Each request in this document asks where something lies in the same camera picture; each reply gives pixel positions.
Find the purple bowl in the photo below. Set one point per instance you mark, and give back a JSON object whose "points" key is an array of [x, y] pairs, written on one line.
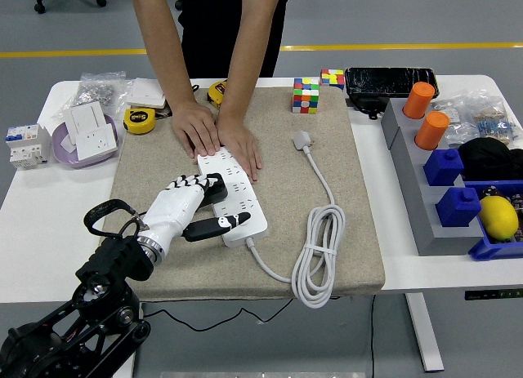
{"points": [[65, 155]]}

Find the large colourful puzzle cube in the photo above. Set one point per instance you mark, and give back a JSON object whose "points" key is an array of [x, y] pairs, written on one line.
{"points": [[305, 95]]}

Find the square yellow tape measure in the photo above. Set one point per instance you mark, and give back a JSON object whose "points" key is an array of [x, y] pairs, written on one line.
{"points": [[214, 93]]}

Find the clear bag of resistors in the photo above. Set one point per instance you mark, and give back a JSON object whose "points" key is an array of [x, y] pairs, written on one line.
{"points": [[496, 125]]}

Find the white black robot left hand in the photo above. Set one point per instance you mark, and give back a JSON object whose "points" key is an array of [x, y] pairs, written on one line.
{"points": [[171, 210]]}

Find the small colourful puzzle cube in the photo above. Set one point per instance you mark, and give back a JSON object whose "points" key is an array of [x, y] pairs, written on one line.
{"points": [[332, 79]]}

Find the white circuit breaker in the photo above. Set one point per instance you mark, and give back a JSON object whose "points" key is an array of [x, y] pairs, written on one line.
{"points": [[24, 145]]}

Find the person's right forearm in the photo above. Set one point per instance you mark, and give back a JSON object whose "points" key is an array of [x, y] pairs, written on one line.
{"points": [[163, 39]]}

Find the grey-brown mat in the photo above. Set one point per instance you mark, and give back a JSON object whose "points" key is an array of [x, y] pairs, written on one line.
{"points": [[224, 268]]}

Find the person's right hand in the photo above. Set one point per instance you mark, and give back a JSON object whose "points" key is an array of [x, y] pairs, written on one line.
{"points": [[195, 128]]}

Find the clear bag of small parts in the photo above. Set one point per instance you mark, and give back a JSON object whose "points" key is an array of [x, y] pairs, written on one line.
{"points": [[453, 127]]}

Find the person's left hand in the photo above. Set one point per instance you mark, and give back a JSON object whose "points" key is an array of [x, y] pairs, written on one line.
{"points": [[240, 144]]}

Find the round yellow tape measure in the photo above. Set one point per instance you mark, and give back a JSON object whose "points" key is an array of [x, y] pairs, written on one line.
{"points": [[139, 121]]}

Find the black cloth bundle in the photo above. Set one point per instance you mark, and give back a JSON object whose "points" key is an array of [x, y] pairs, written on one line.
{"points": [[486, 157]]}

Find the black clip device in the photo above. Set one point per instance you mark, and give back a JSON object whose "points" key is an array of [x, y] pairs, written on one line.
{"points": [[365, 104]]}

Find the blue square block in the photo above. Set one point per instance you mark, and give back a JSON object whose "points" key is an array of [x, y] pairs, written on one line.
{"points": [[443, 167], [457, 208]]}

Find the black table control panel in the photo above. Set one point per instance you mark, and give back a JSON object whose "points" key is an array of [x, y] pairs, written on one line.
{"points": [[490, 294]]}

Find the black chair caster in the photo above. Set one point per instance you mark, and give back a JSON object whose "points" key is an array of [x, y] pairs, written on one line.
{"points": [[179, 4]]}

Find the black wrapped tray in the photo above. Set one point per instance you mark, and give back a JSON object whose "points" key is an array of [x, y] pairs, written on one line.
{"points": [[384, 81]]}

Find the white power strip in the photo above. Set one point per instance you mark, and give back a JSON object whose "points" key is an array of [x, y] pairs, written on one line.
{"points": [[241, 174]]}

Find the white wall switch plate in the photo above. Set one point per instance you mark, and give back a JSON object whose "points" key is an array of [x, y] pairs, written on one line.
{"points": [[143, 92]]}

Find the small white tile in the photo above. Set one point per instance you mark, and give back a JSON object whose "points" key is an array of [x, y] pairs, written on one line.
{"points": [[68, 143]]}

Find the person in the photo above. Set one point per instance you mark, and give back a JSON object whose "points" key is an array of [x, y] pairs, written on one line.
{"points": [[212, 27]]}

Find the yellow lemon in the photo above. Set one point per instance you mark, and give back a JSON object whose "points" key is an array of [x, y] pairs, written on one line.
{"points": [[497, 216]]}

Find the blue storage bin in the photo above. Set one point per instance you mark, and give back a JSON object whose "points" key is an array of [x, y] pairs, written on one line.
{"points": [[490, 249]]}

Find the white switch panel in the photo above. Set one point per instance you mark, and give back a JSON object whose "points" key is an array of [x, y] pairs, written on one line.
{"points": [[83, 118]]}

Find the black plug adapter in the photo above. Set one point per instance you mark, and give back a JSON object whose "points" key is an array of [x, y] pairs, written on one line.
{"points": [[216, 192]]}

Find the grey block holder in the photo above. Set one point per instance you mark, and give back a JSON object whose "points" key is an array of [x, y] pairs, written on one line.
{"points": [[421, 214]]}

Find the person's left forearm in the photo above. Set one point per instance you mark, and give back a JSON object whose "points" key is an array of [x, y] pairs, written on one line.
{"points": [[249, 47]]}

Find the clear bag of screws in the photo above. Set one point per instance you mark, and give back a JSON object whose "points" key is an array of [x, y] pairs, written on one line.
{"points": [[96, 90]]}

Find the orange cylinder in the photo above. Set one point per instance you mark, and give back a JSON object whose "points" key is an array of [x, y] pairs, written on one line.
{"points": [[432, 130], [417, 100]]}

